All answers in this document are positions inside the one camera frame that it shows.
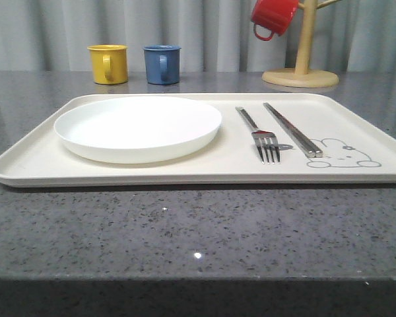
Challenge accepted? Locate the white round plate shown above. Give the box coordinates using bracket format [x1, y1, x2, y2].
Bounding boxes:
[54, 96, 222, 164]

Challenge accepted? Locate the steel fork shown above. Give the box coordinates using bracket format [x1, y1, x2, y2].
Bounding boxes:
[236, 106, 281, 164]

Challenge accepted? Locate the cream rabbit serving tray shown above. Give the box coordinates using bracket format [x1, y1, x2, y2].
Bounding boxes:
[0, 93, 396, 188]

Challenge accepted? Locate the blue enamel mug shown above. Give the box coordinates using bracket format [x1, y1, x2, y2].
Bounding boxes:
[143, 45, 181, 85]

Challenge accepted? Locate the wooden mug tree stand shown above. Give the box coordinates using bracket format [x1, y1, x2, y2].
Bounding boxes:
[262, 0, 339, 88]

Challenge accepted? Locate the yellow enamel mug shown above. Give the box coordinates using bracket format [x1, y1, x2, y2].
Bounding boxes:
[87, 44, 128, 85]

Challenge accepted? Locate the red enamel mug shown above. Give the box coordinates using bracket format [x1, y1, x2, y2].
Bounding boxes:
[251, 0, 300, 41]

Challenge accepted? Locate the grey pleated curtain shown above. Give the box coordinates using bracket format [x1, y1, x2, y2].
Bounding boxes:
[0, 1, 396, 72]

